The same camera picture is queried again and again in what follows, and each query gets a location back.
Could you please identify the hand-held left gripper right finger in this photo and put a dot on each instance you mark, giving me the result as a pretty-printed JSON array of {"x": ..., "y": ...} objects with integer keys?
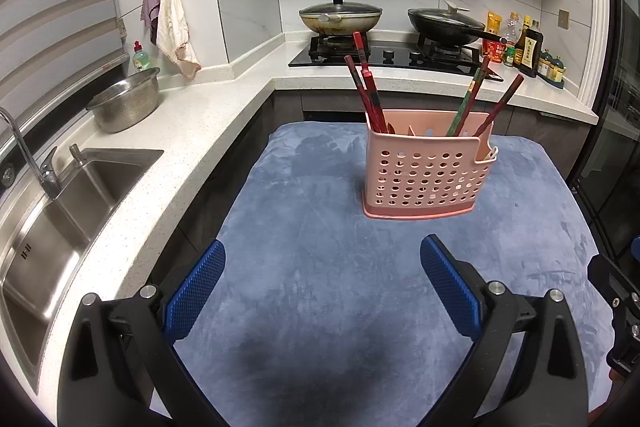
[{"x": 450, "y": 284}]

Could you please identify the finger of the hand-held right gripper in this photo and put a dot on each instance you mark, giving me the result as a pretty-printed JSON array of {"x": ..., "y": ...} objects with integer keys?
[
  {"x": 626, "y": 342},
  {"x": 615, "y": 279}
]

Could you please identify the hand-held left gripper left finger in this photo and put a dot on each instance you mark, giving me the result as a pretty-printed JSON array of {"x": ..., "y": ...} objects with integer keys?
[{"x": 197, "y": 292}]

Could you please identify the pink perforated utensil holder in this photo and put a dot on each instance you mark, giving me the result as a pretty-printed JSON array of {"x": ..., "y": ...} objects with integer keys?
[{"x": 425, "y": 177}]

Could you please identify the white ceramic spoon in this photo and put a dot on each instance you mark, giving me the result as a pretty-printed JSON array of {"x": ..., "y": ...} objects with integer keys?
[{"x": 492, "y": 152}]

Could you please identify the green chopstick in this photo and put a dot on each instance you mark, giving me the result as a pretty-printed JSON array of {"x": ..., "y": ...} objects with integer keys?
[{"x": 460, "y": 117}]

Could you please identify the dark red chopstick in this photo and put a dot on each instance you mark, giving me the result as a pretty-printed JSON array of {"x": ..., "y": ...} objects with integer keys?
[
  {"x": 505, "y": 99},
  {"x": 486, "y": 63}
]

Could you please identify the purple chopstick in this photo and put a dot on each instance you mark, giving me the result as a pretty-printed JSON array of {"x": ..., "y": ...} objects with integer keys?
[{"x": 355, "y": 77}]

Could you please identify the blue-grey table cloth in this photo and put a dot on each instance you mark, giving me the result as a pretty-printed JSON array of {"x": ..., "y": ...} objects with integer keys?
[{"x": 310, "y": 217}]

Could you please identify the black framed glass door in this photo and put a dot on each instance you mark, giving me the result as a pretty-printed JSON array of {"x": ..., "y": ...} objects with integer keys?
[{"x": 615, "y": 132}]

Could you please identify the steel sink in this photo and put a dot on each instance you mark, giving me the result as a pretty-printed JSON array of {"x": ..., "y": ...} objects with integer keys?
[{"x": 65, "y": 227}]

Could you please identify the small steel tap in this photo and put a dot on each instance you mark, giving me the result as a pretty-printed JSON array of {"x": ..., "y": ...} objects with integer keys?
[{"x": 76, "y": 155}]

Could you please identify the steel faucet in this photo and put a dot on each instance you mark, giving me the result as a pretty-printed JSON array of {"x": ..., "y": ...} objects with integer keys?
[{"x": 47, "y": 179}]

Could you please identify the steel colander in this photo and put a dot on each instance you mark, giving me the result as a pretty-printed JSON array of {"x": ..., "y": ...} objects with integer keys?
[{"x": 125, "y": 102}]

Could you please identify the green seasoning jar set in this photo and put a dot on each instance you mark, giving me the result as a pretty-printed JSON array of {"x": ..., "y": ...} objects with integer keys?
[{"x": 552, "y": 67}]

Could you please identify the red instant noodle cup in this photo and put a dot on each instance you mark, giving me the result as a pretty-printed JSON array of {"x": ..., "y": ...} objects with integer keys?
[{"x": 495, "y": 54}]

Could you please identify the small green-lid jar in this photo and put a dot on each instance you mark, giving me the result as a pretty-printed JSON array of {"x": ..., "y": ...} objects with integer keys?
[{"x": 510, "y": 57}]

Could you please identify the black gas stove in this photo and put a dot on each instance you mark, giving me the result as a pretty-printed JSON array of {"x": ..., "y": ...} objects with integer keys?
[{"x": 400, "y": 54}]

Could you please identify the green dish soap bottle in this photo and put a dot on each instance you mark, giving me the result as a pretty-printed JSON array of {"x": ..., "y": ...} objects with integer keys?
[{"x": 141, "y": 61}]

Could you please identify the dark soy sauce bottle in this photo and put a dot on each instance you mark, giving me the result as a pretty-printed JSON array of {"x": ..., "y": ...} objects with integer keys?
[{"x": 533, "y": 54}]

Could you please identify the amber sauce bottle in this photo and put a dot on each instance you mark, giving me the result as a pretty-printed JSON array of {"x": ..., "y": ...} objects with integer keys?
[{"x": 522, "y": 42}]

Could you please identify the black wok with glass lid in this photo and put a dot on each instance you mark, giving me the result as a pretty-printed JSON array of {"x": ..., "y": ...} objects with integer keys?
[{"x": 440, "y": 27}]

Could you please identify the clear plastic bottle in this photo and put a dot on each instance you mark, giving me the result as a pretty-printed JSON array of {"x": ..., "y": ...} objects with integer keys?
[{"x": 511, "y": 29}]

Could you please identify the yellow seasoning packet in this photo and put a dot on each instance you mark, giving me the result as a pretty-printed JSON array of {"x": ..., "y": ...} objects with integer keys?
[{"x": 494, "y": 22}]

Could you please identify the white hanging towel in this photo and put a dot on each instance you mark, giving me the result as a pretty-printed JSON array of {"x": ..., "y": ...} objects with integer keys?
[{"x": 172, "y": 22}]

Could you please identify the beige wok with glass lid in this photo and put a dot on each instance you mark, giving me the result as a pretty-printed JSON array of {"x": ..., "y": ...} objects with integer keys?
[{"x": 340, "y": 19}]

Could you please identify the white window blind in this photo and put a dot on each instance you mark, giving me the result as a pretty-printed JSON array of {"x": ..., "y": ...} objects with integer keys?
[{"x": 50, "y": 7}]

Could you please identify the brown wall switch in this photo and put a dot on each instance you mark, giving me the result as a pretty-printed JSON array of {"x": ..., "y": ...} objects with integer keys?
[{"x": 564, "y": 19}]

